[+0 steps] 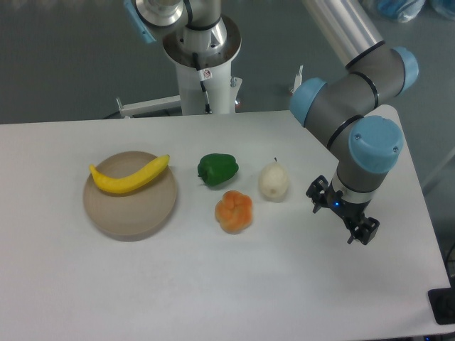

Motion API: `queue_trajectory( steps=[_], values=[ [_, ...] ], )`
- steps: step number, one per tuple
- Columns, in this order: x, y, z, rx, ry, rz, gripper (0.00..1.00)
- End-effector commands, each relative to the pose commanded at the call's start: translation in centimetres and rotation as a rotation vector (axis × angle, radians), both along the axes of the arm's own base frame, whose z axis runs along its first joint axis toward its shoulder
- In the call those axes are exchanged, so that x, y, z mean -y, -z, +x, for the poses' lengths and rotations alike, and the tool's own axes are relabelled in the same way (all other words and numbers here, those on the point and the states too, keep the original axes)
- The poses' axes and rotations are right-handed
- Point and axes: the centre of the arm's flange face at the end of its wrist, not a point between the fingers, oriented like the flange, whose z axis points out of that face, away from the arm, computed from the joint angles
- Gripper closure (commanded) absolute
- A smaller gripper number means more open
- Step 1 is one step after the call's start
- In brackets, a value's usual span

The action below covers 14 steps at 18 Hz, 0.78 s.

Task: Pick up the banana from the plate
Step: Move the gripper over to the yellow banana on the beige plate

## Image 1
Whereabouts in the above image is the green bell pepper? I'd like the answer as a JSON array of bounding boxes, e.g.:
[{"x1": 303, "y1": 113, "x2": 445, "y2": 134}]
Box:
[{"x1": 197, "y1": 153, "x2": 239, "y2": 187}]

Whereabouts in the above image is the yellow banana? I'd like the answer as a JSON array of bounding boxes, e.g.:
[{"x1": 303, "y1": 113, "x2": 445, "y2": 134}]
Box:
[{"x1": 89, "y1": 154, "x2": 170, "y2": 195}]

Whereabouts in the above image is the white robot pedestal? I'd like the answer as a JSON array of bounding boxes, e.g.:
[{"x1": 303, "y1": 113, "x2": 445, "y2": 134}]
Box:
[{"x1": 163, "y1": 15, "x2": 242, "y2": 116}]

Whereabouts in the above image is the blue plastic bag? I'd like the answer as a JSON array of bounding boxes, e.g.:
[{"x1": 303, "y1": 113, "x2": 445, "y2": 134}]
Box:
[{"x1": 361, "y1": 0, "x2": 454, "y2": 23}]

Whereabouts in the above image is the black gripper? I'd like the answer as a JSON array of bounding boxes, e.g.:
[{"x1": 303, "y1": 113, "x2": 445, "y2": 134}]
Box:
[{"x1": 306, "y1": 175, "x2": 380, "y2": 245}]

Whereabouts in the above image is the white pear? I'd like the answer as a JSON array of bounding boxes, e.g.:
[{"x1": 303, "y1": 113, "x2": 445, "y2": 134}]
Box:
[{"x1": 258, "y1": 158, "x2": 289, "y2": 202}]

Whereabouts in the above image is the orange knotted bread roll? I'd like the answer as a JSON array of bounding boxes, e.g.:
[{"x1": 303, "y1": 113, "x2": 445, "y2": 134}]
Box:
[{"x1": 215, "y1": 190, "x2": 253, "y2": 234}]

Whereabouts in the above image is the beige round plate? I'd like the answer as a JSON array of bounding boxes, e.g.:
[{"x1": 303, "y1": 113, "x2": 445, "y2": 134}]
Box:
[{"x1": 82, "y1": 167, "x2": 178, "y2": 242}]

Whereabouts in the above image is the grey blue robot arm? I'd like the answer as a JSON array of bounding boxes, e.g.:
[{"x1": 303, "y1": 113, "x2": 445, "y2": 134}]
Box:
[{"x1": 124, "y1": 1, "x2": 419, "y2": 244}]

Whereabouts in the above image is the black cable on pedestal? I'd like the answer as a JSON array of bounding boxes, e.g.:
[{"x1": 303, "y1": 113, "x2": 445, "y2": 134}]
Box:
[{"x1": 192, "y1": 52, "x2": 213, "y2": 115}]

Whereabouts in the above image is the black device at table edge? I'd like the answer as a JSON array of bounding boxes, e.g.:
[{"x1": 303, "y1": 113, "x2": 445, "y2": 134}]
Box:
[{"x1": 427, "y1": 288, "x2": 454, "y2": 325}]

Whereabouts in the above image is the white bracket behind table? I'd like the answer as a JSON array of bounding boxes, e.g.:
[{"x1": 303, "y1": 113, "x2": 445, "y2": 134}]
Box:
[{"x1": 116, "y1": 95, "x2": 181, "y2": 117}]

